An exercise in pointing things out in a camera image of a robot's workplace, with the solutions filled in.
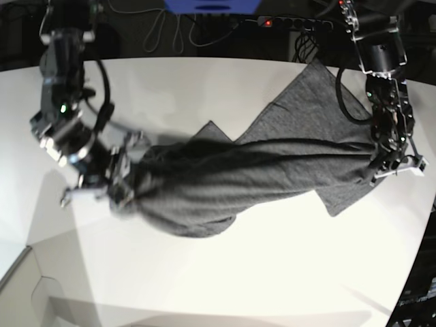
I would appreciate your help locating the grey t-shirt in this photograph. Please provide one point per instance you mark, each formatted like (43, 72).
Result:
(300, 142)

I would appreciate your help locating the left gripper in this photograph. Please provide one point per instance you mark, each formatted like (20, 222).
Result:
(387, 164)

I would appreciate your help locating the blue box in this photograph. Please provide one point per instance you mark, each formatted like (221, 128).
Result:
(212, 6)

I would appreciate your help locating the white power strip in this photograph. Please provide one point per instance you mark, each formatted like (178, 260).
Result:
(295, 23)

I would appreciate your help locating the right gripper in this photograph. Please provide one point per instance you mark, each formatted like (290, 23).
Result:
(103, 172)

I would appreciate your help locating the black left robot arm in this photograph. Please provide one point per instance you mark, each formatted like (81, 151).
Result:
(375, 33)

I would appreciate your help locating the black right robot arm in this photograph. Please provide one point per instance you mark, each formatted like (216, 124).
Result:
(67, 30)

